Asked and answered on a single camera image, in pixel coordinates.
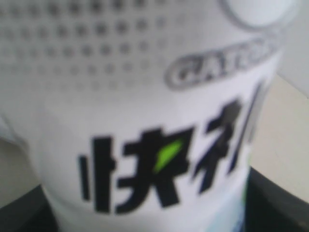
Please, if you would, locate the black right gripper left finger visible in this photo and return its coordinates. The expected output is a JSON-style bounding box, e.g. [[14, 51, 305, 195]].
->
[[0, 185, 59, 232]]

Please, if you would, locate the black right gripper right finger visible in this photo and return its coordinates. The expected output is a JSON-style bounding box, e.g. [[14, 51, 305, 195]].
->
[[243, 168, 309, 232]]

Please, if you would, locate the clear plastic drink bottle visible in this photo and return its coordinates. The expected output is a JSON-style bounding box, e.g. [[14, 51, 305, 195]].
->
[[0, 0, 300, 232]]

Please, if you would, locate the white rectangular plastic tray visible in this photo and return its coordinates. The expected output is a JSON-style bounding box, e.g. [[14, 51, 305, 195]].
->
[[0, 117, 17, 144]]

